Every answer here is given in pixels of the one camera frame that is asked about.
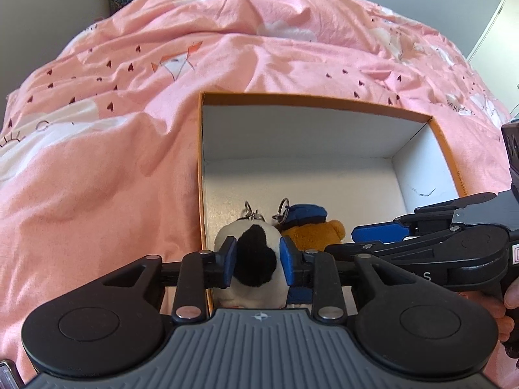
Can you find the orange cardboard box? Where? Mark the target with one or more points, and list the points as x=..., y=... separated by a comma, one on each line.
x=304, y=137

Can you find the white wardrobe door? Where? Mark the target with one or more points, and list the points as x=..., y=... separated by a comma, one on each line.
x=500, y=36

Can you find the pink printed blanket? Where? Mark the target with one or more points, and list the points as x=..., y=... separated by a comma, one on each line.
x=121, y=150

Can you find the person's right hand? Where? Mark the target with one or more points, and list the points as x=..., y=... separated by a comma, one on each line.
x=505, y=328

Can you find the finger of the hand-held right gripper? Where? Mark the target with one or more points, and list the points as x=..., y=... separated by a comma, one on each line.
x=405, y=245
x=379, y=233

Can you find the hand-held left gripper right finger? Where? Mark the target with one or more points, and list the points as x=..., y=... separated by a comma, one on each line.
x=287, y=261

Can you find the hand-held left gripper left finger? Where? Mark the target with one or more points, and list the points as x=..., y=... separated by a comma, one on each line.
x=229, y=261

